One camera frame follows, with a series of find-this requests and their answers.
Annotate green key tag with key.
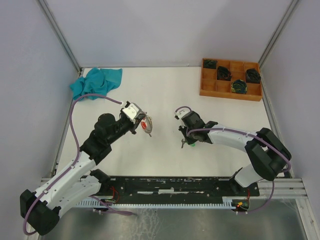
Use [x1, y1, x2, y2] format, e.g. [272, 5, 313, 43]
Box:
[181, 139, 196, 149]

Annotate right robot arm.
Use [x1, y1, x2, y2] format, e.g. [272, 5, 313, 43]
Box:
[174, 107, 292, 196]

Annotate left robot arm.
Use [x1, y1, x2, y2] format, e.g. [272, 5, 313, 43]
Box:
[19, 107, 152, 236]

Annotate small red key tag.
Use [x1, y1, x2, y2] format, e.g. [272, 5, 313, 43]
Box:
[140, 121, 147, 130]

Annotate teal cloth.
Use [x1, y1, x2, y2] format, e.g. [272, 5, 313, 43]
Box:
[69, 67, 123, 101]

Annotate wooden compartment tray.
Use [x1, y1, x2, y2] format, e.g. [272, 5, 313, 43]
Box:
[199, 58, 263, 102]

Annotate dark rolled sock blue-yellow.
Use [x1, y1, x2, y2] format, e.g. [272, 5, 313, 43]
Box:
[231, 79, 248, 94]

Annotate dark rolled sock top-left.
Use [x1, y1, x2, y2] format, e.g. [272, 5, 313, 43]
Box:
[203, 58, 218, 70]

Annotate dark rolled sock right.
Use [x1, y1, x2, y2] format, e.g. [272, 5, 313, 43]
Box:
[245, 68, 261, 84]

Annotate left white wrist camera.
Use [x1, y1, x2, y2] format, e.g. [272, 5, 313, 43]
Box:
[121, 101, 145, 124]

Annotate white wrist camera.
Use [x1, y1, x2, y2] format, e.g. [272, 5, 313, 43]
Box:
[174, 108, 190, 121]
[121, 101, 145, 124]

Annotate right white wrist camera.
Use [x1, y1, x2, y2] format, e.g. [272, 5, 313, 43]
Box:
[174, 108, 190, 121]

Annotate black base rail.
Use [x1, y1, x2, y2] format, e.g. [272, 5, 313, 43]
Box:
[89, 169, 260, 204]

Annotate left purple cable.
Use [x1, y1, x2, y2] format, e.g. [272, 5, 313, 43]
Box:
[22, 93, 125, 236]

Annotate purple cable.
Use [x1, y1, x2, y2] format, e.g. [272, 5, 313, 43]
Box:
[22, 93, 125, 236]
[174, 106, 292, 216]

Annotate white cable duct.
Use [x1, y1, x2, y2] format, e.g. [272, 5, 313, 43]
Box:
[75, 197, 236, 210]

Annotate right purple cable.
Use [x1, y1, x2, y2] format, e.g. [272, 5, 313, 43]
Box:
[174, 106, 292, 216]

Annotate left aluminium corner post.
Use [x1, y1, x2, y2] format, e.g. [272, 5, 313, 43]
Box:
[36, 0, 83, 75]

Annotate aluminium corner post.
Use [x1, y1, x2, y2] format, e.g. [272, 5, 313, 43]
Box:
[257, 0, 301, 66]
[36, 0, 83, 75]

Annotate right aluminium corner post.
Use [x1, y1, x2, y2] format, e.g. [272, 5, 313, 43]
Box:
[257, 0, 301, 66]

